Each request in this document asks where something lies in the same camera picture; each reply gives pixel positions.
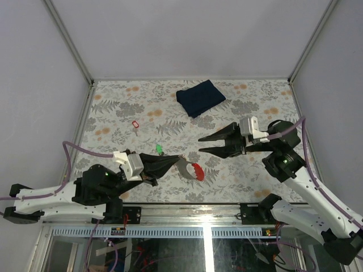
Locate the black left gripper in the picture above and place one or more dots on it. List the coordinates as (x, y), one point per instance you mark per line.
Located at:
(155, 168)

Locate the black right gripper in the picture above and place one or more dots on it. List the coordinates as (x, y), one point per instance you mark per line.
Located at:
(231, 135)

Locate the steel key holder red handle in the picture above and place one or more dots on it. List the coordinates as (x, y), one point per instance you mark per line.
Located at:
(190, 170)

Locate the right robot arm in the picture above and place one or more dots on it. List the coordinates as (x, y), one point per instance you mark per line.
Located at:
(334, 225)

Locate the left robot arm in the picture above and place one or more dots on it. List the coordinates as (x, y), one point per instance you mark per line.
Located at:
(93, 197)

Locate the key with green tag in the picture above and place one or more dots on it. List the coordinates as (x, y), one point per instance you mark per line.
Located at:
(159, 150)

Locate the key with red tag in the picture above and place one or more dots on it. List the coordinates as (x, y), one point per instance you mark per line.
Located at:
(135, 127)

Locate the folded dark blue cloth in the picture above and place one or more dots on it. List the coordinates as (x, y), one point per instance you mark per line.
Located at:
(200, 98)

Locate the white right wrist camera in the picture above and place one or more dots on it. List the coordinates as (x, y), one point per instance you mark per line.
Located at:
(249, 128)

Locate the aluminium table edge rail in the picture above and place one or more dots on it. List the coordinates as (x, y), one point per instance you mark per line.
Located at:
(196, 214)

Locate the perforated cable duct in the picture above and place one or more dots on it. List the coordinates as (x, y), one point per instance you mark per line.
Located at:
(166, 232)

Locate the right aluminium frame post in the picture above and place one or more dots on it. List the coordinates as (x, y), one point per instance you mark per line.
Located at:
(313, 38)

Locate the aluminium frame post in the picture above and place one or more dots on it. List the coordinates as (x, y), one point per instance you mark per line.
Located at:
(313, 38)
(62, 30)

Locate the left aluminium frame post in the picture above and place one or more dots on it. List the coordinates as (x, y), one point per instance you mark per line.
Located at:
(62, 30)

